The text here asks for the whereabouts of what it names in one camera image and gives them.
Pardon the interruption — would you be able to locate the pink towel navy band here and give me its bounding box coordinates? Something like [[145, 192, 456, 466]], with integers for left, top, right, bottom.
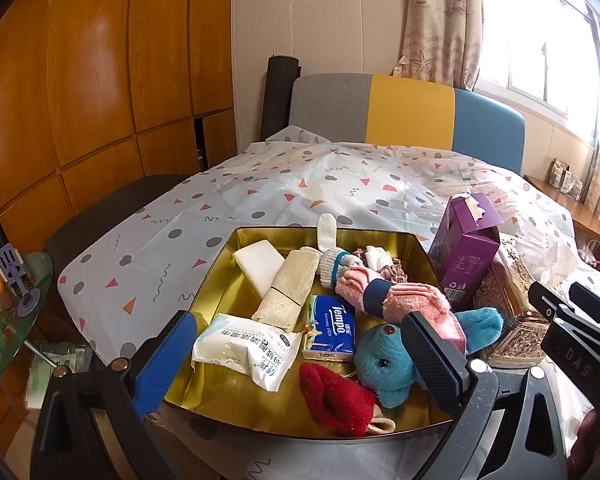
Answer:
[[335, 266, 467, 354]]

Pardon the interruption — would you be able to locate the white wet wipes pack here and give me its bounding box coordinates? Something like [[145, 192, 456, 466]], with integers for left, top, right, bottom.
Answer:
[[192, 313, 302, 392]]

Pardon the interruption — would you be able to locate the white waffle cloth with scrunchie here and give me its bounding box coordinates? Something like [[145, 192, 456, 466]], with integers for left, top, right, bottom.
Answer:
[[361, 246, 407, 284]]

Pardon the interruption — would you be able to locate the teal plush toy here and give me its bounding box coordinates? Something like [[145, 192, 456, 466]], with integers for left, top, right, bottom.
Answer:
[[354, 307, 504, 408]]

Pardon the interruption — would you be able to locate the ornate silver tissue holder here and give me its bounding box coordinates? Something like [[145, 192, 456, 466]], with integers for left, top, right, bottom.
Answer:
[[471, 234, 548, 368]]

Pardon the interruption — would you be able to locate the red sock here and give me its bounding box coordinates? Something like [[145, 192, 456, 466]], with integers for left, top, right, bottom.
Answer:
[[299, 363, 396, 438]]

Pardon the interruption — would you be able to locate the purple tissue box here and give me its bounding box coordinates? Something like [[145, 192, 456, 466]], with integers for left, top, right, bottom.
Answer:
[[429, 193, 503, 310]]

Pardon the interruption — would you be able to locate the wooden desk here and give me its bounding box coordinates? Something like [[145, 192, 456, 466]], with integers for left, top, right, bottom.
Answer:
[[524, 174, 600, 242]]

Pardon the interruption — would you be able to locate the blue Tempo tissue pack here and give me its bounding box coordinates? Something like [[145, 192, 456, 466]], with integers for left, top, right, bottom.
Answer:
[[301, 295, 356, 363]]

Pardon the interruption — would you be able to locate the patterned plastic table cover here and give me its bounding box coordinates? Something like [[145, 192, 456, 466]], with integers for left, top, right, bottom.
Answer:
[[57, 124, 600, 480]]

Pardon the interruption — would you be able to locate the cream folded towel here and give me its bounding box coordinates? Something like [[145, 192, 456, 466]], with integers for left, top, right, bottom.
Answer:
[[251, 247, 320, 333]]

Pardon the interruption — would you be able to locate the gold metal tin box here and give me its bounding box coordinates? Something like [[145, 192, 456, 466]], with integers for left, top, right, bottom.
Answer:
[[162, 225, 456, 440]]

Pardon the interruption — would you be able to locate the glass side table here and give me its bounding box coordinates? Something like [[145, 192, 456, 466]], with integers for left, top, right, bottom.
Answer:
[[0, 206, 56, 394]]

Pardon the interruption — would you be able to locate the white glove blue stripe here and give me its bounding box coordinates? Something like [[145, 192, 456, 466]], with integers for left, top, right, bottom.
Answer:
[[316, 214, 363, 289]]

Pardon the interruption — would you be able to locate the white sponge block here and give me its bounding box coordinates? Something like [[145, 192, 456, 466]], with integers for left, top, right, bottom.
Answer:
[[234, 240, 285, 298]]

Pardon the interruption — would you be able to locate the grey yellow blue sofa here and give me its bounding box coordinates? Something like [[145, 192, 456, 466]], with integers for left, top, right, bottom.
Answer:
[[288, 73, 526, 174]]

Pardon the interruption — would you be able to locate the wooden wardrobe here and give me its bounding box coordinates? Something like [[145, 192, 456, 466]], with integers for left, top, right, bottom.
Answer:
[[0, 0, 237, 252]]

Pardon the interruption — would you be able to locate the beige patterned curtain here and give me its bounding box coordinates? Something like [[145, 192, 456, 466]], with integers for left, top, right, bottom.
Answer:
[[393, 0, 483, 90]]

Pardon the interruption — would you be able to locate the black rolled mat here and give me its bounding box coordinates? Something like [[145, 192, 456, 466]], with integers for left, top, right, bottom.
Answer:
[[260, 55, 301, 141]]

